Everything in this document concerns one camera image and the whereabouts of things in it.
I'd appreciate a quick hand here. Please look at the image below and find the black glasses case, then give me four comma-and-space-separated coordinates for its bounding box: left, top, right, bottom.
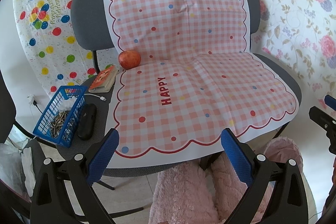
77, 103, 97, 140

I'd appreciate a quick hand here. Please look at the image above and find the sunflower seeds pile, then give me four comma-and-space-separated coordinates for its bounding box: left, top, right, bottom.
50, 110, 70, 139

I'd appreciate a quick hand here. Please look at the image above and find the blue plastic basket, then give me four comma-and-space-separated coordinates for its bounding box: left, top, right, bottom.
33, 85, 87, 148

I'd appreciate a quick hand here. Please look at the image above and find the small orange book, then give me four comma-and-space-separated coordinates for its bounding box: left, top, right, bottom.
88, 65, 118, 93

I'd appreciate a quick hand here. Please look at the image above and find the pink fluffy bin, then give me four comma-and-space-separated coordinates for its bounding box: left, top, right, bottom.
148, 136, 303, 223

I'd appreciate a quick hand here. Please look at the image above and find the floral print backdrop sheet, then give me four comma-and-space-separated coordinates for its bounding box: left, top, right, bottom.
243, 0, 336, 114

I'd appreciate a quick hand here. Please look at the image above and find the red apple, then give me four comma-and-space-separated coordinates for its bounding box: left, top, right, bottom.
118, 51, 141, 70

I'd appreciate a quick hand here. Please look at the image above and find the pink gingham plastic cloth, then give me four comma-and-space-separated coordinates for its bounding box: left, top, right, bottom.
104, 0, 299, 168

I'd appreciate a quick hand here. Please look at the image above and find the grey office chair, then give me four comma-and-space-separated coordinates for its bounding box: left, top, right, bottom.
55, 0, 302, 178

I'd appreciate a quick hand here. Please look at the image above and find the white usb cable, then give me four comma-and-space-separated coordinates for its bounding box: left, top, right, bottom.
85, 93, 108, 102

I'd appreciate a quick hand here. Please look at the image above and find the white wall plug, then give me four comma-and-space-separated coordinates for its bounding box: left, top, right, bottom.
27, 95, 38, 106

